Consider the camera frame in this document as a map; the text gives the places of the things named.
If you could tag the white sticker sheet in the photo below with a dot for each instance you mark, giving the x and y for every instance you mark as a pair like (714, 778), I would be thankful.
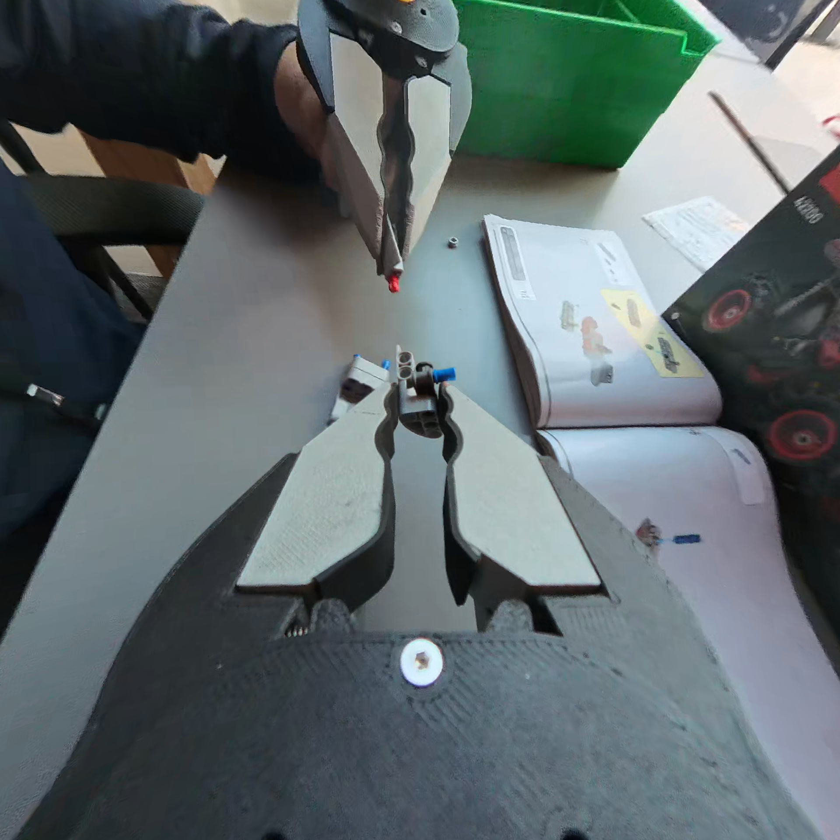
(695, 229)

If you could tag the open lego instruction booklet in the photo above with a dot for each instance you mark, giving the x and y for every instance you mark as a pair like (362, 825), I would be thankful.
(577, 315)

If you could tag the red lego pin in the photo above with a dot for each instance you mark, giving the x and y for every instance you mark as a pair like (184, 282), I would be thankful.
(394, 283)

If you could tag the black chair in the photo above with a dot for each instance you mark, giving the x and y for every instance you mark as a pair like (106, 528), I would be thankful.
(111, 210)

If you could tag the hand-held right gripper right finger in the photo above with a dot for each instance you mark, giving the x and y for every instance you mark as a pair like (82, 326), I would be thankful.
(518, 512)

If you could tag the person's left hand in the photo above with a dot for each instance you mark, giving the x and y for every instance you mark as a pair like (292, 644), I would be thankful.
(298, 92)

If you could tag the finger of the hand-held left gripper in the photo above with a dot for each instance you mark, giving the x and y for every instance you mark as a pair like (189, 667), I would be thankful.
(436, 118)
(354, 131)

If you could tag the person's dark blue clothing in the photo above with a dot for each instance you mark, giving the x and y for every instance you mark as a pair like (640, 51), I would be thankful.
(52, 341)

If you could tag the person's left forearm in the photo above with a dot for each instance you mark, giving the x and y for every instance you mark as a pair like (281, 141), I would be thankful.
(131, 65)

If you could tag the black lego set box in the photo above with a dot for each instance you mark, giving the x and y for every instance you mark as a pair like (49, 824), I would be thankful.
(781, 341)

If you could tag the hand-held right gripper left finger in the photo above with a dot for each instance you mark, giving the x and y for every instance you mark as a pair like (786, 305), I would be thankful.
(321, 505)

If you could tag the dark grey lego assembly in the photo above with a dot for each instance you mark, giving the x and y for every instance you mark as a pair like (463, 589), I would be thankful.
(420, 417)

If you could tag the light grey lego assembly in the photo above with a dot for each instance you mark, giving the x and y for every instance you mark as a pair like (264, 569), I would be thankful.
(358, 386)

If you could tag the green plastic bin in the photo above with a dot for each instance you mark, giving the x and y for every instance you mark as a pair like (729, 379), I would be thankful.
(577, 79)

